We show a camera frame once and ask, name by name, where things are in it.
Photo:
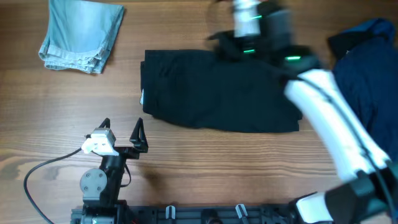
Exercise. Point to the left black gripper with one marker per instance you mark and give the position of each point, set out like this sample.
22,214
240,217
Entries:
138,139

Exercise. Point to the black garment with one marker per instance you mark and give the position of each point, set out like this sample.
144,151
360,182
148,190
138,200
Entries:
223,89

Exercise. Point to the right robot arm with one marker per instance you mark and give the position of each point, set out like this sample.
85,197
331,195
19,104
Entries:
368,175

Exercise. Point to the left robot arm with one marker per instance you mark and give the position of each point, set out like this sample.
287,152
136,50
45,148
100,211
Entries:
101,186

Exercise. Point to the folded light blue jeans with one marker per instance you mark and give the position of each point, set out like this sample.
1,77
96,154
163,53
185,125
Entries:
80,35

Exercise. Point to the dark blue garment pile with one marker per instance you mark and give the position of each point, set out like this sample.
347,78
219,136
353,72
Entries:
366,74

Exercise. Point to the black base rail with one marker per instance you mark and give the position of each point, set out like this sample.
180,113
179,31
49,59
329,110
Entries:
261,214

